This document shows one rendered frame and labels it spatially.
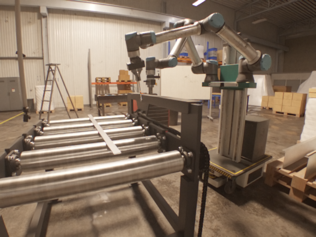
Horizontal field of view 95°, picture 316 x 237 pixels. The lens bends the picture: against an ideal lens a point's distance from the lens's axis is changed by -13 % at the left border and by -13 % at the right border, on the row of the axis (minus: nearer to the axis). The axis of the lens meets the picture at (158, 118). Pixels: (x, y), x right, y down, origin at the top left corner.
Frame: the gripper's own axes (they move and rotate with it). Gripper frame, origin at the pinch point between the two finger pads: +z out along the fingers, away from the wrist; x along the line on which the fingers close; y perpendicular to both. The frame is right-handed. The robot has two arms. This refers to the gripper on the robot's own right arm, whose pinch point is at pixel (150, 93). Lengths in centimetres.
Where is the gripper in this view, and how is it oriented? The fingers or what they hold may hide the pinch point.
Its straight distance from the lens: 158.5
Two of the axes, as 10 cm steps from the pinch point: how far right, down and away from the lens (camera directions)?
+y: -9.1, 0.8, -4.1
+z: 0.0, 9.8, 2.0
